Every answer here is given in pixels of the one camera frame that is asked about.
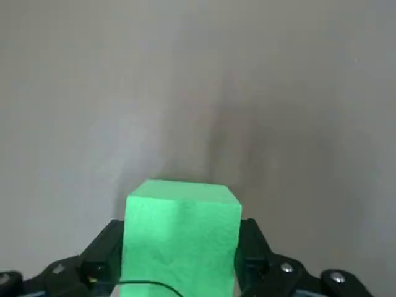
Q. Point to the green foam cube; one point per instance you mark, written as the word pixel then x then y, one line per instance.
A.
pixel 179 235

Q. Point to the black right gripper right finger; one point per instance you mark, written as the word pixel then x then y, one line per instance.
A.
pixel 263 269

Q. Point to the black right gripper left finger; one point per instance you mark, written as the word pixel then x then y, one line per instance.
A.
pixel 92 256

